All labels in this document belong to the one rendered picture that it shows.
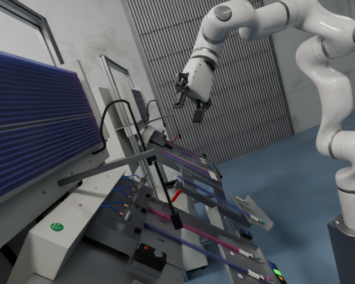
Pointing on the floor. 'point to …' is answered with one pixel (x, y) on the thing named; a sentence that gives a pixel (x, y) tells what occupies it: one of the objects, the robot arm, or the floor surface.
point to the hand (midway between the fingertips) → (188, 112)
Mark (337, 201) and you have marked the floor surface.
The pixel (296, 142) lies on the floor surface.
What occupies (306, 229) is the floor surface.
